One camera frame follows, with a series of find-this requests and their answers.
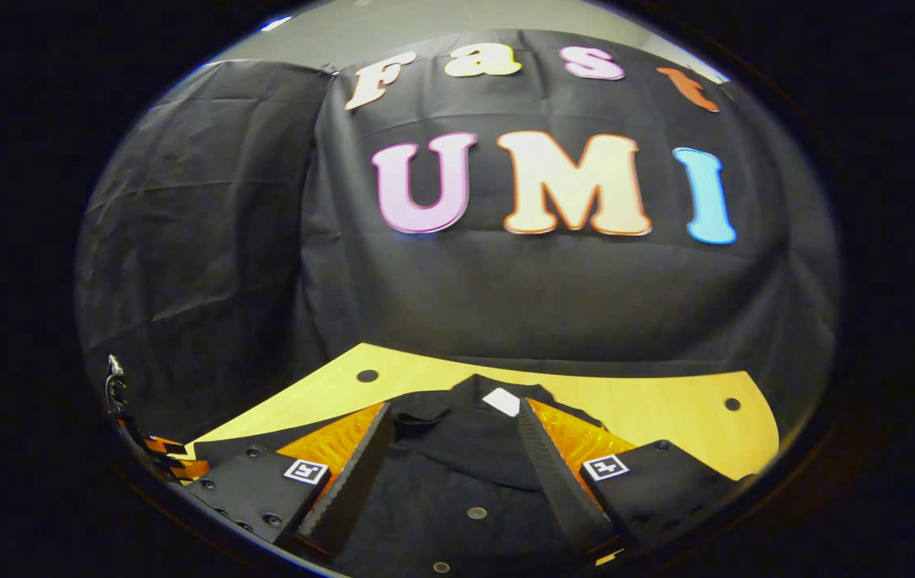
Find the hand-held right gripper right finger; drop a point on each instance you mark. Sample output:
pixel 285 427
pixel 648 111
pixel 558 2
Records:
pixel 558 482

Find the black backdrop cloth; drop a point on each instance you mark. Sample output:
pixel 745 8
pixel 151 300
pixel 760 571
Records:
pixel 506 297

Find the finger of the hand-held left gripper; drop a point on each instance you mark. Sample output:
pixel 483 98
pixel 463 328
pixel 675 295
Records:
pixel 164 445
pixel 185 470

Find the black button coat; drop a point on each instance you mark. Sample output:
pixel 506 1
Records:
pixel 457 449

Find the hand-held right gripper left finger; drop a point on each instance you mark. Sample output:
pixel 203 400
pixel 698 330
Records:
pixel 353 490

